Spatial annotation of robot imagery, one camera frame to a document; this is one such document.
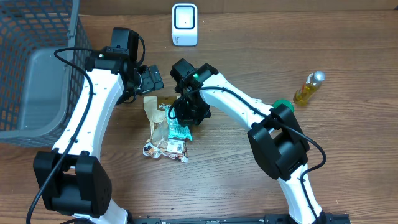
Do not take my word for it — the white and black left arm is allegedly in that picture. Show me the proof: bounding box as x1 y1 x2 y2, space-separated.
25 27 164 223

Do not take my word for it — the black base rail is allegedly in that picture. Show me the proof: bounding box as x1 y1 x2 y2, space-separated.
133 213 351 224

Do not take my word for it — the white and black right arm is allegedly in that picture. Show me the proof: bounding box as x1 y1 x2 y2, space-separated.
169 58 326 223

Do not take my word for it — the yellow liquid bottle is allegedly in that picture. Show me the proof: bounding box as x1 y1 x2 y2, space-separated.
293 71 325 106

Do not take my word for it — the grey plastic mesh basket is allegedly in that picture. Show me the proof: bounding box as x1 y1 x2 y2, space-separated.
1 0 91 147

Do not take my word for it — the white barcode scanner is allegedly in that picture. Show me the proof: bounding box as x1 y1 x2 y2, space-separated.
172 3 198 47

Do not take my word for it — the green lid jar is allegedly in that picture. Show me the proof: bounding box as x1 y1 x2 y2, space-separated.
272 99 294 112

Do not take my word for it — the teal snack bar wrapper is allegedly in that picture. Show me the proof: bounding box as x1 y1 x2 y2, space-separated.
165 108 193 141

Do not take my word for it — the brown snack pouch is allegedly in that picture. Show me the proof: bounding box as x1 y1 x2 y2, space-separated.
142 96 189 163

